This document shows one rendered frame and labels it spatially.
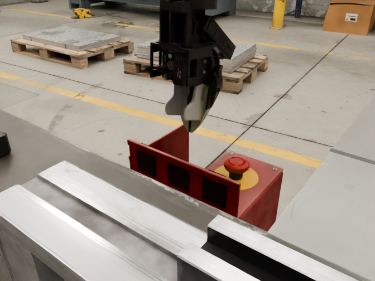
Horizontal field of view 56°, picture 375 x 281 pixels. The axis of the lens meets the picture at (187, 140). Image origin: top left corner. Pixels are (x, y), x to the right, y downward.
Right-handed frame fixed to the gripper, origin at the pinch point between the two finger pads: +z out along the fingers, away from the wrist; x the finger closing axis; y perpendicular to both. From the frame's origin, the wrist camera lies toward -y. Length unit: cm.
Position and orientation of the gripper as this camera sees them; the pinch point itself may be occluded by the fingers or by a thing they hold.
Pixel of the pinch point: (193, 123)
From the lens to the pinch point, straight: 60.5
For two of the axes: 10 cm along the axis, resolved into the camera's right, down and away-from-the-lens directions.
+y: -6.0, 3.1, -7.4
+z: -0.5, 9.1, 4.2
